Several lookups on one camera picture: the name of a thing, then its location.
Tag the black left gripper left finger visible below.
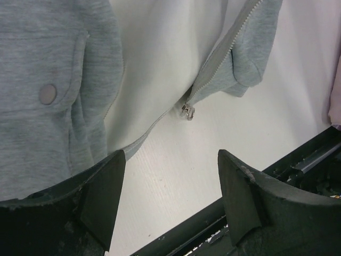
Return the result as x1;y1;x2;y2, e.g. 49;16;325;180
1;150;126;255

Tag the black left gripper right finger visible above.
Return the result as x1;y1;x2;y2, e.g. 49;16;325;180
218;149;340;255

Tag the grey zip jacket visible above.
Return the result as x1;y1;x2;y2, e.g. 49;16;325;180
1;1;282;201

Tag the pink cloth bag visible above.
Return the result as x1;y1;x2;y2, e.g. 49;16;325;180
328;58;341;131

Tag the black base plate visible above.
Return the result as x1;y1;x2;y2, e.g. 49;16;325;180
136;127;340;255

